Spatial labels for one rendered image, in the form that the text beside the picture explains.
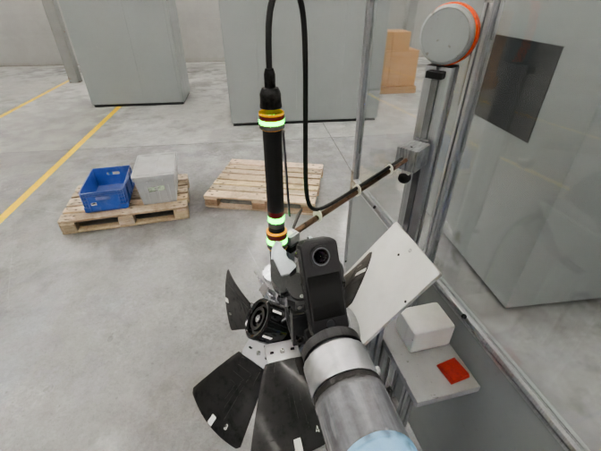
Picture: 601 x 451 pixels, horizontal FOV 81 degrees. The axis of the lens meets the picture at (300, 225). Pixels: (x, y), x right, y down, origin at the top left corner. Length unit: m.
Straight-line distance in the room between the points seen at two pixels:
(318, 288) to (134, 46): 7.72
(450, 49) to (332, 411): 1.02
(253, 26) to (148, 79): 2.78
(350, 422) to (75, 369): 2.52
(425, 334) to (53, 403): 2.13
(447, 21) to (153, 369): 2.34
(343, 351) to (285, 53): 5.95
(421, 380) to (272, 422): 0.65
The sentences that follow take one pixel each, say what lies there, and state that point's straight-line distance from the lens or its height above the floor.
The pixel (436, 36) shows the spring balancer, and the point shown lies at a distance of 1.20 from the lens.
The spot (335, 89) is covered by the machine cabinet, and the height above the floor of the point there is 0.57.
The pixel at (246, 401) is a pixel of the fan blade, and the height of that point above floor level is 1.01.
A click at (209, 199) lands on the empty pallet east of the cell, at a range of 3.93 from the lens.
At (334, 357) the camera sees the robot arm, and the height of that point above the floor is 1.68.
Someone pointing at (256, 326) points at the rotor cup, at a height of 1.21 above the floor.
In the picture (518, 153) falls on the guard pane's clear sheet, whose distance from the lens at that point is 1.18.
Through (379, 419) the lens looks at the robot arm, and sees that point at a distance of 0.36.
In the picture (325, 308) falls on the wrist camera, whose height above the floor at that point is 1.68.
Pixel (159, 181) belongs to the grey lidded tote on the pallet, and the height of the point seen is 0.40.
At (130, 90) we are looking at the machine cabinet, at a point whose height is 0.30.
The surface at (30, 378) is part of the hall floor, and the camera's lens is 2.89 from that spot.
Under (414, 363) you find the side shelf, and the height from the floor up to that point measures 0.86.
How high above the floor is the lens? 1.99
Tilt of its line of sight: 34 degrees down
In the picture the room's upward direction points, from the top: straight up
